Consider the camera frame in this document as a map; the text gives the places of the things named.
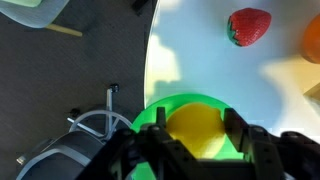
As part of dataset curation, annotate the red toy strawberry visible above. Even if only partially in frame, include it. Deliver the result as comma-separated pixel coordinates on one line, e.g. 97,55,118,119
227,7,272,48

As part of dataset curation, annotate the grey office chair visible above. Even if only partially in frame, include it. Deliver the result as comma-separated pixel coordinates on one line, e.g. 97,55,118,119
14,83,133,180

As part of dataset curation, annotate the yellow ball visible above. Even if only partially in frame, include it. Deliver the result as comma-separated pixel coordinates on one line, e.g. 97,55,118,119
165,102,228,160

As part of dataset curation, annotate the toy orange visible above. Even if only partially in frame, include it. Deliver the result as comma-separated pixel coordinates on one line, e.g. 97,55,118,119
301,13,320,64

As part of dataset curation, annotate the pale shell chair wooden leg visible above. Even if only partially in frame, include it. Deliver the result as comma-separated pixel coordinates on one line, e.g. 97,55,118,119
0,0,84,38

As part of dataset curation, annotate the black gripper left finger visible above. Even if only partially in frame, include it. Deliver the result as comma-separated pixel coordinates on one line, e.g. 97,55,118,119
109,106,201,180

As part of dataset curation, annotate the green plastic bowl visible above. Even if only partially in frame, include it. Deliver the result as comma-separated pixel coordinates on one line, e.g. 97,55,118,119
129,92,246,180

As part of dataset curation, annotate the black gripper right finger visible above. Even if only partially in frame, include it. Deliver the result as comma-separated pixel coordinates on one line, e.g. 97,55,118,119
223,107,320,180

